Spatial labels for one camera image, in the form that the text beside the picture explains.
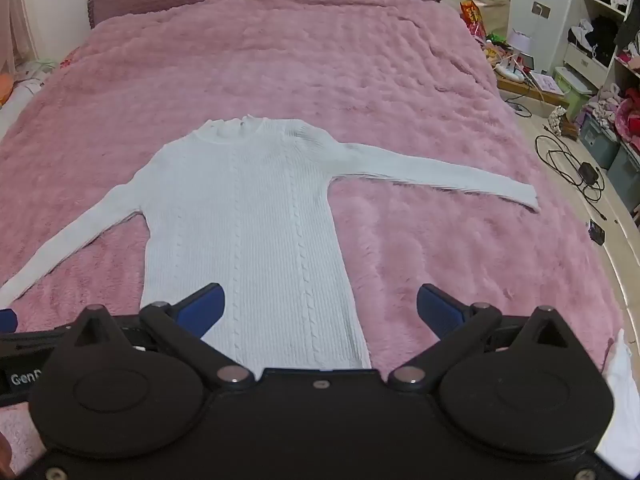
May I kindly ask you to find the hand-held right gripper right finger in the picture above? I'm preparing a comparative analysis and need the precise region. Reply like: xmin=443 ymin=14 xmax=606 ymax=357
xmin=388 ymin=282 xmax=577 ymax=394

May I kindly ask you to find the grey storage box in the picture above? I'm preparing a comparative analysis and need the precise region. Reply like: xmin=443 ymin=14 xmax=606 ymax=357
xmin=579 ymin=112 xmax=622 ymax=170

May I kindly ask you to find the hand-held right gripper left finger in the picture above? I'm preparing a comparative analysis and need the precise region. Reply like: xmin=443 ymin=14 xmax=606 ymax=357
xmin=66 ymin=282 xmax=255 ymax=392

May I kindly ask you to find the white shelf unit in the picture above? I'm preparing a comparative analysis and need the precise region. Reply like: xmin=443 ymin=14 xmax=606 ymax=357
xmin=562 ymin=0 xmax=640 ymax=96

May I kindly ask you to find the black cable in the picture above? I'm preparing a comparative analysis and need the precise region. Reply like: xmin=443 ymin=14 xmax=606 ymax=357
xmin=535 ymin=134 xmax=606 ymax=205

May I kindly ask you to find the green storage box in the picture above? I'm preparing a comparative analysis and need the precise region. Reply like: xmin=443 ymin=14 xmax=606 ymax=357
xmin=554 ymin=66 xmax=597 ymax=117

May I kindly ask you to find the light bedding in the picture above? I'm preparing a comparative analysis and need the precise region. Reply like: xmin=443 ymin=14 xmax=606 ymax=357
xmin=0 ymin=55 xmax=58 ymax=136

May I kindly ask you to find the patterned tissue box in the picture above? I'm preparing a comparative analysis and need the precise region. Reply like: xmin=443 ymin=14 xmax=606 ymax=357
xmin=549 ymin=106 xmax=580 ymax=140

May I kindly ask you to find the red snack bag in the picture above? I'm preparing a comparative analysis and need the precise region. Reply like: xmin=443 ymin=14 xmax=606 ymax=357
xmin=460 ymin=0 xmax=487 ymax=41

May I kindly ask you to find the white knit sweater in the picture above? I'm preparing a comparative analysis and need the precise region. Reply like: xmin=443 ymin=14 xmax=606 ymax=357
xmin=0 ymin=116 xmax=541 ymax=380

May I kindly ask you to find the pink fluffy blanket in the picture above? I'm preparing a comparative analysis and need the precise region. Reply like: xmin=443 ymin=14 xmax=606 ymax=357
xmin=0 ymin=0 xmax=626 ymax=476

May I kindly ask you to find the white cloth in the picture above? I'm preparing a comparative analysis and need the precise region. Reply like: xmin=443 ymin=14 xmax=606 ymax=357
xmin=595 ymin=329 xmax=640 ymax=476

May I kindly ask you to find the pile of clothes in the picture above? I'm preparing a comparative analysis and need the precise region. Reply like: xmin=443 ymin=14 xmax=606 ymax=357
xmin=587 ymin=85 xmax=640 ymax=151

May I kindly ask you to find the white power strip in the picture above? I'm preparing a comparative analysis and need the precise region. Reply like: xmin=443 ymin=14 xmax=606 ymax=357
xmin=495 ymin=58 xmax=528 ymax=82

